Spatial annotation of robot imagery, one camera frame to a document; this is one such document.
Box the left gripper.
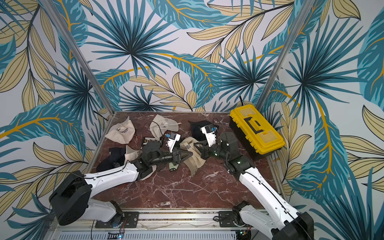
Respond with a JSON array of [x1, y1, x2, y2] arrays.
[[150, 147, 194, 166]]

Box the tan khaki cap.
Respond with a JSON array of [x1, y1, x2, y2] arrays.
[[180, 137, 206, 177]]

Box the white perforated cap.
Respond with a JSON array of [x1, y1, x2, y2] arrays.
[[150, 115, 182, 139]]

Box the cream Colorado cap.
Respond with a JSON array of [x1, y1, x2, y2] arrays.
[[124, 145, 157, 181]]

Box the navy black cap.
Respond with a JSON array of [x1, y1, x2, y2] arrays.
[[97, 148, 126, 172]]

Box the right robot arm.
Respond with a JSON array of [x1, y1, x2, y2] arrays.
[[194, 133, 314, 240]]

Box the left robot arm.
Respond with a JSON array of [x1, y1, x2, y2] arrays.
[[49, 141, 193, 228]]

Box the green black cap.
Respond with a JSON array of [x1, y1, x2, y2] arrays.
[[169, 163, 179, 171]]

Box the black charger board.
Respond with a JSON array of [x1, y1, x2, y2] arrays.
[[142, 137, 163, 147]]

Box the yellow black toolbox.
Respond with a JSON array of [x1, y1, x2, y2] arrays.
[[230, 105, 286, 161]]

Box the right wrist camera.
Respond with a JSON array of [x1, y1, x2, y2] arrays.
[[200, 124, 217, 147]]

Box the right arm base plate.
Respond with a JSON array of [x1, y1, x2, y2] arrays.
[[213, 210, 260, 228]]

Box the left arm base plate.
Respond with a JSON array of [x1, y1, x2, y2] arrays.
[[95, 212, 139, 229]]

